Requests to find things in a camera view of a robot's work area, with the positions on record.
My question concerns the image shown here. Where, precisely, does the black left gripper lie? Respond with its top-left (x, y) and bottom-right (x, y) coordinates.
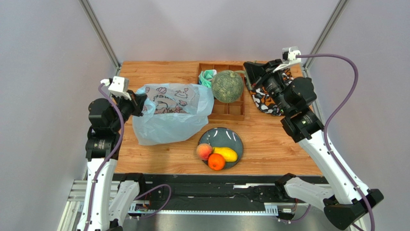
top-left (110, 90), bottom-right (147, 132)

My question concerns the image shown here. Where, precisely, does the netted green melon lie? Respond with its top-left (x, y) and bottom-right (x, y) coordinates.
top-left (211, 70), bottom-right (245, 103)

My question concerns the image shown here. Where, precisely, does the light blue cartoon plastic bag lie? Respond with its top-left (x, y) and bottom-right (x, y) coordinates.
top-left (132, 83), bottom-right (214, 146)

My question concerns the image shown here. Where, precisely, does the orange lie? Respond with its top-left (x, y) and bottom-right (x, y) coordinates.
top-left (207, 154), bottom-right (226, 171)

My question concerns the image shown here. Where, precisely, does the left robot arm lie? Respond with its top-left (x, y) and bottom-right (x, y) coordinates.
top-left (76, 90), bottom-right (147, 231)

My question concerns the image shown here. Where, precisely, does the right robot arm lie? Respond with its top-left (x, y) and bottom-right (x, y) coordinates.
top-left (244, 60), bottom-right (384, 230)

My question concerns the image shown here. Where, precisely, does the orange camouflage cloth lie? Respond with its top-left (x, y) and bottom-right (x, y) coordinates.
top-left (248, 68), bottom-right (294, 116)

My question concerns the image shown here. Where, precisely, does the green white sock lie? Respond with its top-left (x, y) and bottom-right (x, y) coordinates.
top-left (198, 69), bottom-right (217, 88)

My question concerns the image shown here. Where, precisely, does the wooden compartment tray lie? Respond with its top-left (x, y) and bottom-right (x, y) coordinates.
top-left (197, 63), bottom-right (247, 121)

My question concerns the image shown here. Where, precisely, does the dark grey plate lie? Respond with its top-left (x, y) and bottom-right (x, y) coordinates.
top-left (198, 127), bottom-right (244, 170)

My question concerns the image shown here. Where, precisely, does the peach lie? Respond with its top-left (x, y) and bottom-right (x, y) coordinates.
top-left (196, 143), bottom-right (213, 161)

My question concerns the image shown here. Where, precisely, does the yellow mango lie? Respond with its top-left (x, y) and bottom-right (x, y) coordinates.
top-left (213, 147), bottom-right (238, 162)

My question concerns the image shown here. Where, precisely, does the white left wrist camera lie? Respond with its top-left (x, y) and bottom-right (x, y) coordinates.
top-left (100, 76), bottom-right (131, 101)

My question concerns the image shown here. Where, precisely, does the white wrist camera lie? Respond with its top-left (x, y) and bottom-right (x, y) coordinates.
top-left (273, 46), bottom-right (302, 72)
top-left (100, 76), bottom-right (131, 101)

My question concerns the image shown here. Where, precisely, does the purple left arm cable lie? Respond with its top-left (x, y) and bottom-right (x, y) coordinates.
top-left (82, 82), bottom-right (125, 231)

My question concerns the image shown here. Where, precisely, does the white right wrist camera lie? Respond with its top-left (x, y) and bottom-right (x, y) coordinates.
top-left (273, 46), bottom-right (302, 72)

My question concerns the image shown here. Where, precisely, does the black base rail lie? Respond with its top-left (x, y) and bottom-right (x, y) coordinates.
top-left (110, 173), bottom-right (308, 213)

